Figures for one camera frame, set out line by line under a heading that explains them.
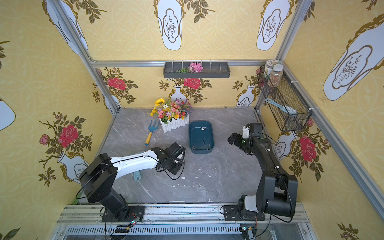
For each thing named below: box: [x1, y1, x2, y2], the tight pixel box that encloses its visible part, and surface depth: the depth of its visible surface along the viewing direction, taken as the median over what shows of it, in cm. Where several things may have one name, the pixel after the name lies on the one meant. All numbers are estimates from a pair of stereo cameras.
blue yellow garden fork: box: [145, 120, 161, 146], surface depth 112 cm
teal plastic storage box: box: [188, 120, 215, 154], surface depth 103 cm
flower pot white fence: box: [147, 98, 193, 133], surface depth 100 cm
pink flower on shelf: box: [188, 62, 203, 73], surface depth 90 cm
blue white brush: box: [265, 98, 297, 115], surface depth 75 cm
